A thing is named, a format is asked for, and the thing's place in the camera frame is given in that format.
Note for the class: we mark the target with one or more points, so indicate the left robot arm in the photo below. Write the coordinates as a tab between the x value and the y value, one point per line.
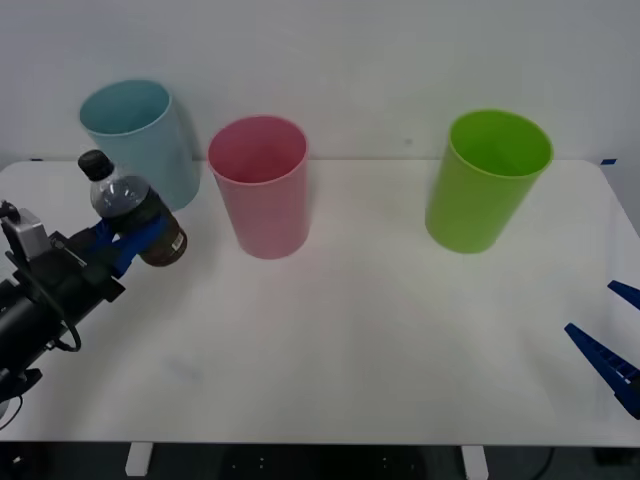
22	317

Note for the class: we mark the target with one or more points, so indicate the green plastic bin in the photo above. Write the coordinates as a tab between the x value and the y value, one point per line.
470	210

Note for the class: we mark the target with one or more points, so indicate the white table leg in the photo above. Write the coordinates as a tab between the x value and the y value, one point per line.
137	459
475	460

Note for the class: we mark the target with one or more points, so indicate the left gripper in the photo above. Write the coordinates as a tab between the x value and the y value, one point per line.
75	272

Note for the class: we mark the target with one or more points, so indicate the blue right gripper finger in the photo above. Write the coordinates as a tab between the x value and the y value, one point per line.
605	357
627	292

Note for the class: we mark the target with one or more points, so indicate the pale blue plastic bin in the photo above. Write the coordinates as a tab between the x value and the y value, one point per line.
150	150

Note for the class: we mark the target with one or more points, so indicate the pink plastic bin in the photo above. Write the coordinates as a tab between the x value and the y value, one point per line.
270	215

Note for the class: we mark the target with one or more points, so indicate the dark drink plastic bottle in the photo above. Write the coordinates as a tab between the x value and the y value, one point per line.
127	200

